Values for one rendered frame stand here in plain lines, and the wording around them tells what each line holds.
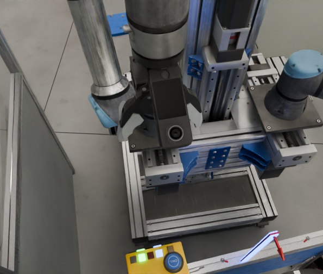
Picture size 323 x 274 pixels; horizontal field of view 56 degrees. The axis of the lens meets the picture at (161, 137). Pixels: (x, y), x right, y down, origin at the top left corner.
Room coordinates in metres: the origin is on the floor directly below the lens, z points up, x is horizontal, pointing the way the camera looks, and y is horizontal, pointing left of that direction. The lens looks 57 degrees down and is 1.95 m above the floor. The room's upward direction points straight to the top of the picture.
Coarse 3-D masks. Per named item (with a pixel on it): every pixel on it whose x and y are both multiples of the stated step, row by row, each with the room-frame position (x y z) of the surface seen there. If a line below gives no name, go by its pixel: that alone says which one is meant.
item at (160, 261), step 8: (152, 248) 0.20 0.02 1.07; (160, 248) 0.20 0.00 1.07; (176, 248) 0.20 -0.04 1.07; (128, 256) 0.18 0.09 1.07; (136, 256) 0.18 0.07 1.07; (184, 256) 0.18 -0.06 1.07; (128, 264) 0.16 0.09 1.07; (136, 264) 0.16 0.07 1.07; (144, 264) 0.16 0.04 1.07; (152, 264) 0.16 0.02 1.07; (160, 264) 0.16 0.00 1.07; (184, 264) 0.16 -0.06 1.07; (128, 272) 0.14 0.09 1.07; (136, 272) 0.14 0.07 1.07; (144, 272) 0.14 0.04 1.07; (152, 272) 0.14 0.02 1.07; (160, 272) 0.14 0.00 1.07; (168, 272) 0.14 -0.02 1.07; (176, 272) 0.14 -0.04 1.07; (184, 272) 0.14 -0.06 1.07
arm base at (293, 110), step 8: (272, 88) 0.79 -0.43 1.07; (272, 96) 0.73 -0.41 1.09; (280, 96) 0.70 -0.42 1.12; (264, 104) 0.73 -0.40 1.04; (272, 104) 0.70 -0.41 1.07; (280, 104) 0.69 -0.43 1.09; (288, 104) 0.68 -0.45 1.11; (296, 104) 0.68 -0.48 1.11; (304, 104) 0.69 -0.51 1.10; (272, 112) 0.69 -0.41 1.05; (280, 112) 0.68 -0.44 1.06; (288, 112) 0.67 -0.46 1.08; (296, 112) 0.67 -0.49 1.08
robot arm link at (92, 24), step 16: (80, 0) 0.66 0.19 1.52; (96, 0) 0.67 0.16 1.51; (80, 16) 0.65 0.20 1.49; (96, 16) 0.65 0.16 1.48; (80, 32) 0.64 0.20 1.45; (96, 32) 0.64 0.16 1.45; (96, 48) 0.62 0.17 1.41; (112, 48) 0.64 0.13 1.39; (96, 64) 0.61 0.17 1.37; (112, 64) 0.62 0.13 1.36; (96, 80) 0.60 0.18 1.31; (112, 80) 0.60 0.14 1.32; (128, 80) 0.63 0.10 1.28; (96, 96) 0.57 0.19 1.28; (112, 96) 0.57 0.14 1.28; (128, 96) 0.59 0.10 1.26; (96, 112) 0.54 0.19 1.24; (112, 112) 0.55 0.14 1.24
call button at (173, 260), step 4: (168, 256) 0.17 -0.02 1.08; (172, 256) 0.17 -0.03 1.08; (176, 256) 0.17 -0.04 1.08; (168, 260) 0.16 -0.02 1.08; (172, 260) 0.16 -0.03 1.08; (176, 260) 0.16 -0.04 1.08; (180, 260) 0.16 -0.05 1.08; (168, 264) 0.15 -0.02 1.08; (172, 264) 0.15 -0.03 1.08; (176, 264) 0.15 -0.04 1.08; (180, 264) 0.15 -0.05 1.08; (172, 268) 0.14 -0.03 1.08; (176, 268) 0.14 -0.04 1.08
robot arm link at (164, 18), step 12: (132, 0) 0.30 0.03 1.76; (144, 0) 0.29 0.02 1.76; (156, 0) 0.29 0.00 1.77; (168, 0) 0.29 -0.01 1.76; (180, 0) 0.30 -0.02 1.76; (132, 12) 0.30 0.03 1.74; (144, 12) 0.29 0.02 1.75; (156, 12) 0.29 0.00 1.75; (168, 12) 0.29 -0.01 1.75; (180, 12) 0.30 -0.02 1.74; (132, 24) 0.30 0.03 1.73; (144, 24) 0.29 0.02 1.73; (156, 24) 0.29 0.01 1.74; (168, 24) 0.29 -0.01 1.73; (180, 24) 0.30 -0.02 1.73
